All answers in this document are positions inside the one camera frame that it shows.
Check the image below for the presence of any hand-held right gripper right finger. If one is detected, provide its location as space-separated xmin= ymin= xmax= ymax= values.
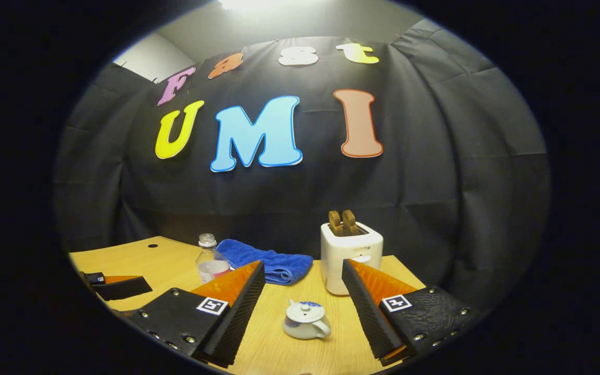
xmin=342 ymin=259 xmax=480 ymax=365

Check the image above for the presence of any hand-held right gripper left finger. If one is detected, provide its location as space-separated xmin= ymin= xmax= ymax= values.
xmin=118 ymin=260 xmax=267 ymax=368

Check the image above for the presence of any clear plastic water bottle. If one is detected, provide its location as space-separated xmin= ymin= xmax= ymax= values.
xmin=196 ymin=233 xmax=232 ymax=284

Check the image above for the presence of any white blue-patterned teacup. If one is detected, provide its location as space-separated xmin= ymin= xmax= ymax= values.
xmin=282 ymin=307 xmax=332 ymax=340

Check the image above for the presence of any blue towel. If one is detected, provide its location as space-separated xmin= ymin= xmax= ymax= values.
xmin=216 ymin=239 xmax=314 ymax=286

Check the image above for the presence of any white toaster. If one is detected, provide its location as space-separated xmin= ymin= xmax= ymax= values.
xmin=320 ymin=221 xmax=384 ymax=296

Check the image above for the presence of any ceiling light panel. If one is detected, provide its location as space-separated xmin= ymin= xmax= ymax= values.
xmin=218 ymin=0 xmax=285 ymax=12

